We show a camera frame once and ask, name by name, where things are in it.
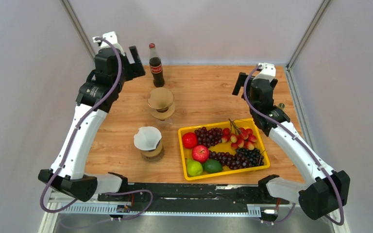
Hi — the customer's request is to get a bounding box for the wrist white camera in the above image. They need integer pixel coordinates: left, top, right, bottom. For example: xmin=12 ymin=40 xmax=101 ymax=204
xmin=92 ymin=31 xmax=126 ymax=56
xmin=255 ymin=63 xmax=276 ymax=83

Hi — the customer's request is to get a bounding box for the red apple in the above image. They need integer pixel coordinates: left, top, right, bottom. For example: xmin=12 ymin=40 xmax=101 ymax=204
xmin=191 ymin=145 xmax=209 ymax=163

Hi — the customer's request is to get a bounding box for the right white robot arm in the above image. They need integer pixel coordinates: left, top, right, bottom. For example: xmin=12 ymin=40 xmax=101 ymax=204
xmin=232 ymin=69 xmax=351 ymax=226

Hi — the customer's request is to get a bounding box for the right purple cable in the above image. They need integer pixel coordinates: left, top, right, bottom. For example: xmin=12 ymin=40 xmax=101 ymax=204
xmin=243 ymin=65 xmax=345 ymax=226

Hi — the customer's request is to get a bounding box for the small clear glass cup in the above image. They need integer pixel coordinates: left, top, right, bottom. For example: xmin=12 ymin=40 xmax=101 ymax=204
xmin=157 ymin=117 xmax=173 ymax=130

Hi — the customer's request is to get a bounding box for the brown paper coffee filter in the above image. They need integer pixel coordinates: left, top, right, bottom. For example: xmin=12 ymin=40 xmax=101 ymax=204
xmin=147 ymin=87 xmax=174 ymax=110

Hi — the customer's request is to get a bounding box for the green avocado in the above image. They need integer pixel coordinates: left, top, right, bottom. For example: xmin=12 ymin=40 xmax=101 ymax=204
xmin=203 ymin=159 xmax=223 ymax=174

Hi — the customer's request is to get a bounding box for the red cherries bunch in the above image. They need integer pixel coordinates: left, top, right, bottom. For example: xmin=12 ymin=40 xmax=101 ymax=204
xmin=221 ymin=118 xmax=258 ymax=151

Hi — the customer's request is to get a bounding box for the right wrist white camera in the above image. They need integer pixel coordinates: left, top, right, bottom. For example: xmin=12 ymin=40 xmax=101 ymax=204
xmin=255 ymin=63 xmax=276 ymax=83

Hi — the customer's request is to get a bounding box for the red tomato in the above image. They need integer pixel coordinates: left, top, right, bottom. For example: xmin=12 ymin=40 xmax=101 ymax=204
xmin=182 ymin=132 xmax=198 ymax=149

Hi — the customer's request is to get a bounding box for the white paper coffee filter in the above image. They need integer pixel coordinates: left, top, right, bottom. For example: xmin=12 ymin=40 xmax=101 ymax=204
xmin=134 ymin=126 xmax=162 ymax=151

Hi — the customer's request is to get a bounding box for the lower dark grape bunch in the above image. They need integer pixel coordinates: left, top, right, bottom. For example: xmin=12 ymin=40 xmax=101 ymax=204
xmin=209 ymin=148 xmax=266 ymax=170

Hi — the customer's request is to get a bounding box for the clear glass dripper cone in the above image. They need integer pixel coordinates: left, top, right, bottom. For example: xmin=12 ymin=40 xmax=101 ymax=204
xmin=147 ymin=97 xmax=175 ymax=113

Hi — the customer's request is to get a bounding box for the cola glass bottle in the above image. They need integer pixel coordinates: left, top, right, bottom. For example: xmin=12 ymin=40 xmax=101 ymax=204
xmin=149 ymin=43 xmax=165 ymax=87

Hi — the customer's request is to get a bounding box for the green lime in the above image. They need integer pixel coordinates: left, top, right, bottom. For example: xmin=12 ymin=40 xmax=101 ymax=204
xmin=186 ymin=159 xmax=203 ymax=177

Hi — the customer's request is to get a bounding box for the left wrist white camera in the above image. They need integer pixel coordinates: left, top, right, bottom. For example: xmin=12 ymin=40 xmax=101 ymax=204
xmin=92 ymin=31 xmax=126 ymax=56

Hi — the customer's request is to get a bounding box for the purple cable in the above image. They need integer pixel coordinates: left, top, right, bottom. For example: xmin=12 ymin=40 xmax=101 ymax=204
xmin=39 ymin=37 xmax=154 ymax=222
xmin=243 ymin=65 xmax=345 ymax=226

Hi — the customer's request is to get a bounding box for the yellow plastic tray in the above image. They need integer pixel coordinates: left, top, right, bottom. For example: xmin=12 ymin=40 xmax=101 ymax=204
xmin=178 ymin=118 xmax=270 ymax=181

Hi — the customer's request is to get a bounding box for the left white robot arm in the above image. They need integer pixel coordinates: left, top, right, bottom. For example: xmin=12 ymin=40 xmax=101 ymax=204
xmin=38 ymin=46 xmax=145 ymax=201

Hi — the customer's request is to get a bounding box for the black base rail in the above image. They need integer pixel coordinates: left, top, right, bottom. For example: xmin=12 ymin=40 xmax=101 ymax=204
xmin=97 ymin=183 xmax=289 ymax=213

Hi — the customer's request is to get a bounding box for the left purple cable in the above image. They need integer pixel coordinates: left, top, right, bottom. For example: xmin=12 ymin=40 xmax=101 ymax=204
xmin=39 ymin=37 xmax=154 ymax=222

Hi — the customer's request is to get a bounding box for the upper red grape bunch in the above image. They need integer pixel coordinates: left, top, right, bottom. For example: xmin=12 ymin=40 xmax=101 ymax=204
xmin=194 ymin=127 xmax=223 ymax=148

